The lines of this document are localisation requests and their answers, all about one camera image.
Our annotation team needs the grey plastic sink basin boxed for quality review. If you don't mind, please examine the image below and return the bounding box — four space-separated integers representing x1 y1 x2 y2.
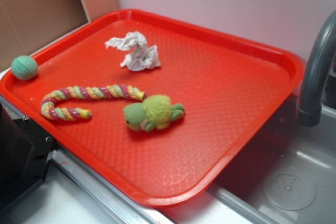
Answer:
207 95 336 224

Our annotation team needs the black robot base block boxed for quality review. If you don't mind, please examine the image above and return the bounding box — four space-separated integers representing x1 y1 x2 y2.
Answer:
1 106 55 212

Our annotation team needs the crumpled white paper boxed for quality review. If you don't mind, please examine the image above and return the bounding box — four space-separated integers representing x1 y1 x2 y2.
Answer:
104 31 161 71

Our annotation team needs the grey toy faucet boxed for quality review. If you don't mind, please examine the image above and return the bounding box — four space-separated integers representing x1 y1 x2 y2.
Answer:
296 12 335 127

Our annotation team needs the multicolour twisted rope toy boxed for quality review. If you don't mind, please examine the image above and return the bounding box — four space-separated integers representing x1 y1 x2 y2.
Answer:
40 84 147 121

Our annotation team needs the round sink drain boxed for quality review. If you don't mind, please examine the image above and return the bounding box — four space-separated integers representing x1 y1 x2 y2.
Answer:
262 171 316 211

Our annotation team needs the red plastic tray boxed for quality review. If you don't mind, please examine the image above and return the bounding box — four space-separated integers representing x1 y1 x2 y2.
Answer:
1 10 304 207

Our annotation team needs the green plush turtle toy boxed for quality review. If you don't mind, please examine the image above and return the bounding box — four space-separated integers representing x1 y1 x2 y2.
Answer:
123 95 185 132

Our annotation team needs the teal rubber ball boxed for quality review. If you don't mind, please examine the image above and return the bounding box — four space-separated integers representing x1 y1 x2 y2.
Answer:
11 56 38 81

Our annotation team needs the brown cardboard box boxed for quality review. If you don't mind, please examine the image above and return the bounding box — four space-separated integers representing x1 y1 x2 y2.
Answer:
1 0 120 70

